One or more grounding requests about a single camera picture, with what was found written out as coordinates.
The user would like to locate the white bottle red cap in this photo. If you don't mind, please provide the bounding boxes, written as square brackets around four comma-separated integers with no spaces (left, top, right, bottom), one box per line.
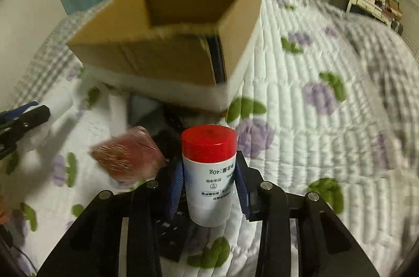
[181,125,236,227]

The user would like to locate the red glittery packet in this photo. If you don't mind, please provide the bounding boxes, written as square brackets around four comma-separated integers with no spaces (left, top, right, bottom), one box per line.
[90,126,167,184]

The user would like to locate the white rectangular box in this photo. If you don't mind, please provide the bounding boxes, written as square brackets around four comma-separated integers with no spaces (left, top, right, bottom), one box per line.
[18,81,73,153]

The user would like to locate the grey checked blanket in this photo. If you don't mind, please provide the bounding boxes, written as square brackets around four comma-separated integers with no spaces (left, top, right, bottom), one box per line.
[5,0,112,109]

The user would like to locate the white floral quilt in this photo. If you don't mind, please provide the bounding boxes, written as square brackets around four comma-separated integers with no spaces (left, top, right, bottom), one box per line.
[1,0,418,276]

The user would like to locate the brown cardboard box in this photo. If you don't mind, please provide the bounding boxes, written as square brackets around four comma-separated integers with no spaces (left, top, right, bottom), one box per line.
[66,0,265,113]

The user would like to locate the white dressing table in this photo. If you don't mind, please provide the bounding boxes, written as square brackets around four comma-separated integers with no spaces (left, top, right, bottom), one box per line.
[329,0,404,35]

